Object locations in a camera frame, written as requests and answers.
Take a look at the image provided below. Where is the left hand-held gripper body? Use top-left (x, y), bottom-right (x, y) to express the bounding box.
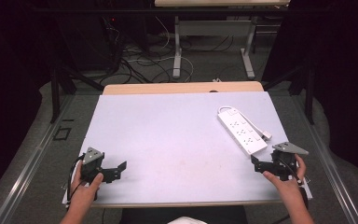
top-left (80, 147), bottom-right (106, 185)

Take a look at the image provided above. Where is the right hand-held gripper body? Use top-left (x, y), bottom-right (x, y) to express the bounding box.
top-left (270, 141), bottom-right (310, 182)

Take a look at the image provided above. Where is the person's right hand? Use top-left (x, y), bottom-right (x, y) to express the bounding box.
top-left (262, 153), bottom-right (308, 201)

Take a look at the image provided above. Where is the person's left hand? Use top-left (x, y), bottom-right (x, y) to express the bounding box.
top-left (70, 161), bottom-right (104, 211)

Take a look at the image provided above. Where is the white power strip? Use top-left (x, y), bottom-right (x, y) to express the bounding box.
top-left (216, 107), bottom-right (269, 156)

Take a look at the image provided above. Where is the black floor hatch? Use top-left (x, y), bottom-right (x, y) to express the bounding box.
top-left (52, 127), bottom-right (73, 142)

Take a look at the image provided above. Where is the white table mat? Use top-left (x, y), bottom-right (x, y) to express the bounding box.
top-left (62, 91), bottom-right (313, 208)

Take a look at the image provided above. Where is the black metal stand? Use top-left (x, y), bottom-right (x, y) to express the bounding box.
top-left (48, 18), bottom-right (105, 124)
top-left (262, 46), bottom-right (316, 126)

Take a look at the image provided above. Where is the person's dark lap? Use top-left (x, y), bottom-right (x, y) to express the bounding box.
top-left (118, 204), bottom-right (249, 224)

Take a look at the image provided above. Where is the white desk with metal legs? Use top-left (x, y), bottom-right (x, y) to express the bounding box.
top-left (154, 0), bottom-right (292, 80)

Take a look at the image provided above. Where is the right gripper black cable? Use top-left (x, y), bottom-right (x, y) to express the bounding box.
top-left (276, 156), bottom-right (303, 187)

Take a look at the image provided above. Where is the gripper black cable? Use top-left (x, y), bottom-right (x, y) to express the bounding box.
top-left (66, 154), bottom-right (86, 203)
top-left (276, 156), bottom-right (303, 187)

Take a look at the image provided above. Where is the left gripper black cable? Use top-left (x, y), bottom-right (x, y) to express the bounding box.
top-left (66, 154), bottom-right (86, 203)

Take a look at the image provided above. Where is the white power strip cable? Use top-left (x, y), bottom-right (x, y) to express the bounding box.
top-left (217, 105), bottom-right (273, 141)

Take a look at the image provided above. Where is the aluminium floor rail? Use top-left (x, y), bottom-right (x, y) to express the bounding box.
top-left (0, 94), bottom-right (76, 224)
top-left (290, 94), bottom-right (358, 224)

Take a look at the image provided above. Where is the tangle of floor cables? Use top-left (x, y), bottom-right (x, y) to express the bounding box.
top-left (98, 15), bottom-right (236, 85)

